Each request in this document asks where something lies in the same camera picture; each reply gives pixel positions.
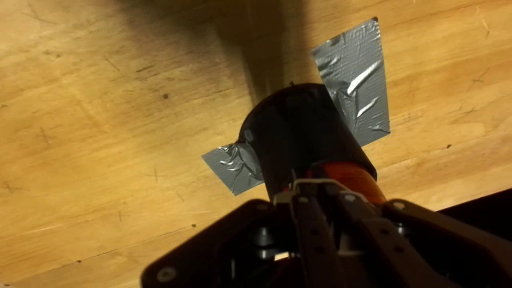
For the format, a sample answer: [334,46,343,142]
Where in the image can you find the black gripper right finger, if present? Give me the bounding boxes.
[318,182,512,288]

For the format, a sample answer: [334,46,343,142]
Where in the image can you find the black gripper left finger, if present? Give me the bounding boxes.
[139,182,342,288]

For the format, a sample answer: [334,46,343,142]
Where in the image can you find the orange band round cup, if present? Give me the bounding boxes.
[308,159,388,206]

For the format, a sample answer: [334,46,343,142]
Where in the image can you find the small grey duct tape piece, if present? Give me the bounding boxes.
[199,138,265,196]

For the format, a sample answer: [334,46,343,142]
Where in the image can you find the large grey duct tape piece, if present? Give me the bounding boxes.
[310,15,391,148]

